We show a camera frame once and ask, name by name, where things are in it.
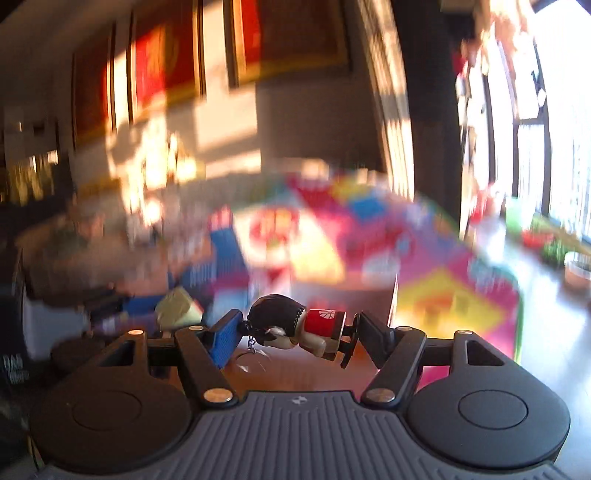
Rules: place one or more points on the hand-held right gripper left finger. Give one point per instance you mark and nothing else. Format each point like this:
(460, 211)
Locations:
(226, 339)

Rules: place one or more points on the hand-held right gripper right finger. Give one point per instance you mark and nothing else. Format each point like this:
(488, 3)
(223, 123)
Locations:
(369, 339)

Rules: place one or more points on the black-haired doll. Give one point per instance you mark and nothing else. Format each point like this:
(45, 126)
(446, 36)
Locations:
(277, 316)

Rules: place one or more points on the pale green block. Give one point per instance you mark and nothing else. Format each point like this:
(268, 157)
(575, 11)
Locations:
(178, 307)

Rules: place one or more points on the colourful cartoon play mat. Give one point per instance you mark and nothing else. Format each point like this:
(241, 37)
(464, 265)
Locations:
(429, 258)

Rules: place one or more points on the beige sofa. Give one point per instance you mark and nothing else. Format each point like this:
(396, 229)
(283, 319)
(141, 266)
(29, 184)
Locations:
(78, 249)

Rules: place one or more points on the tan pot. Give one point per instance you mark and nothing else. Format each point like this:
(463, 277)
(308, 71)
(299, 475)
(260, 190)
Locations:
(578, 272)

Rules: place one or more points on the narrow gold-framed red picture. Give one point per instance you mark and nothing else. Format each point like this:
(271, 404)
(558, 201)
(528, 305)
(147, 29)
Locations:
(92, 92)

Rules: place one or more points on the medium gold-framed red picture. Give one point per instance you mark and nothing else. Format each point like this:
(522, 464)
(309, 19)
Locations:
(161, 55)

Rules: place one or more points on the large gold-framed red picture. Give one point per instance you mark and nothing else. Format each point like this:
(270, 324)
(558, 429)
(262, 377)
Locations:
(286, 37)

